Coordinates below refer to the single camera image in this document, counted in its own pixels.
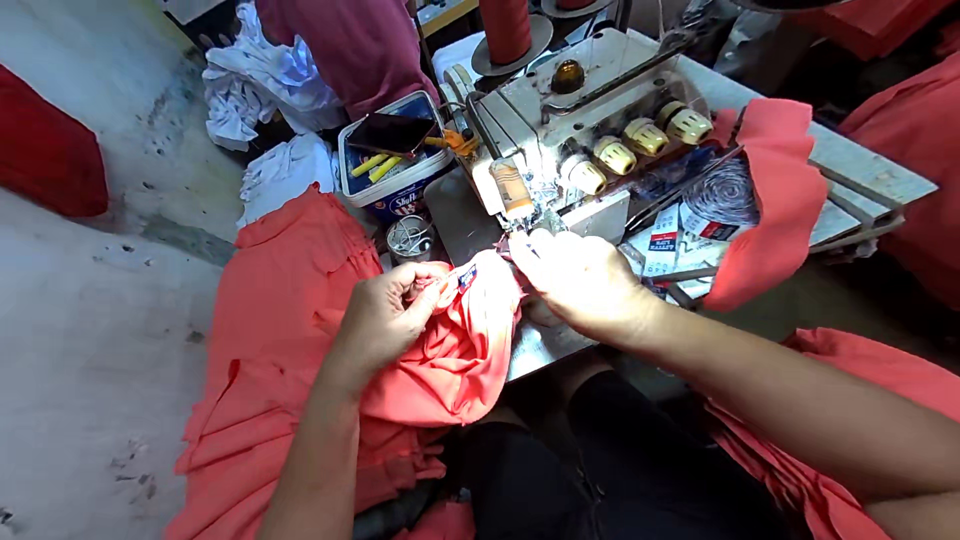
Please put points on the person's left hand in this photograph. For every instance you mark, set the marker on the person's left hand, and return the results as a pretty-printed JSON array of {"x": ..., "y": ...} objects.
[{"x": 375, "y": 322}]

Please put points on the person's right hand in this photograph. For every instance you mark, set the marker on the person's right hand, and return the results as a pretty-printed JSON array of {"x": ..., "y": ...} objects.
[{"x": 592, "y": 289}]

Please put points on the person's right fingers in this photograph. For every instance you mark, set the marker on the person's right fingers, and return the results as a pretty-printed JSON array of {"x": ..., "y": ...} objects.
[{"x": 540, "y": 255}]

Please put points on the person's left fingers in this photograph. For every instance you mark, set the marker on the person's left fingers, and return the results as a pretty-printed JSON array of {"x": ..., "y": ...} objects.
[{"x": 409, "y": 274}]

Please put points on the person's left thumb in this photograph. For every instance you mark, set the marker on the person's left thumb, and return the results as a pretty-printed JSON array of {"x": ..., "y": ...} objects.
[{"x": 424, "y": 307}]

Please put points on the coral garment with neck label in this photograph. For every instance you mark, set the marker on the coral garment with neck label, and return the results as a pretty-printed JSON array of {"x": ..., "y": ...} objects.
[{"x": 457, "y": 360}]

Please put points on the person's left forearm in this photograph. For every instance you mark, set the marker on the person's left forearm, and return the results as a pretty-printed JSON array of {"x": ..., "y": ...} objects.
[{"x": 315, "y": 465}]

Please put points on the person's right forearm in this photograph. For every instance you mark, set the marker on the person's right forearm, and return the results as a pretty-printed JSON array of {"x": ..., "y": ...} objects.
[{"x": 795, "y": 397}]

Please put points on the white blue plastic tub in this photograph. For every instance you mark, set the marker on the white blue plastic tub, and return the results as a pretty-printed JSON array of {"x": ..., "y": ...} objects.
[{"x": 390, "y": 191}]

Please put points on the yellow marker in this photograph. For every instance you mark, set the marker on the yellow marker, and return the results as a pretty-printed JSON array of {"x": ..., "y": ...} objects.
[
  {"x": 369, "y": 164},
  {"x": 385, "y": 169}
]

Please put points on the stack of coral fabric pieces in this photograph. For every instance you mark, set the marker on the stack of coral fabric pieces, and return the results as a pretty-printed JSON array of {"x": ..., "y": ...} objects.
[{"x": 277, "y": 322}]

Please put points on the black smartphone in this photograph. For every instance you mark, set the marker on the black smartphone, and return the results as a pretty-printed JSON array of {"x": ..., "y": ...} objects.
[{"x": 394, "y": 133}]

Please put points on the white overlock sewing machine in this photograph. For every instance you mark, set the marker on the white overlock sewing machine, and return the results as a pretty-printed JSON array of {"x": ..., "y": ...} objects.
[{"x": 525, "y": 112}]

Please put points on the roll of printed label tape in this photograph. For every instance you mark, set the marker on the roll of printed label tape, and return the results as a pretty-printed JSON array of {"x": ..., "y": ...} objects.
[{"x": 720, "y": 187}]

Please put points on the pile of white cloths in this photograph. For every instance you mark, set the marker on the pile of white cloths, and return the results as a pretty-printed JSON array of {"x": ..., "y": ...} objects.
[{"x": 281, "y": 97}]

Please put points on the red thread cone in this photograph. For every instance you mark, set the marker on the red thread cone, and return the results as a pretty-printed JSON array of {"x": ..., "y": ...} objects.
[
  {"x": 505, "y": 34},
  {"x": 574, "y": 4}
]

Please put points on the maroon cloth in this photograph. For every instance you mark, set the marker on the maroon cloth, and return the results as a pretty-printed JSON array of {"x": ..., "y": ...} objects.
[{"x": 360, "y": 52}]

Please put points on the person's legs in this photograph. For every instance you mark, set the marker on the person's legs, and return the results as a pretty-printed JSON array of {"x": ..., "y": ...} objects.
[{"x": 630, "y": 465}]

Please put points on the coral fabric strip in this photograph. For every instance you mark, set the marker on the coral fabric strip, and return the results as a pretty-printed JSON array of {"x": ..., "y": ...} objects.
[{"x": 784, "y": 202}]

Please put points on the white sewing table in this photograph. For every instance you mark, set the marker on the white sewing table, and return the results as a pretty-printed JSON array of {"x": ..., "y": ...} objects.
[{"x": 862, "y": 176}]

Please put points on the pile of coral garments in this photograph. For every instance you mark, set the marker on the pile of coral garments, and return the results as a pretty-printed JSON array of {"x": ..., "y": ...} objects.
[{"x": 862, "y": 375}]

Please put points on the dark red cloth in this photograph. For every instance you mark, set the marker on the dark red cloth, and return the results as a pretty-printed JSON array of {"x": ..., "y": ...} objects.
[{"x": 45, "y": 150}]

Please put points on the pile of red fabric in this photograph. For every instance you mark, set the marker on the pile of red fabric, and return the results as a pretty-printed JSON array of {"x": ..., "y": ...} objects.
[{"x": 915, "y": 142}]

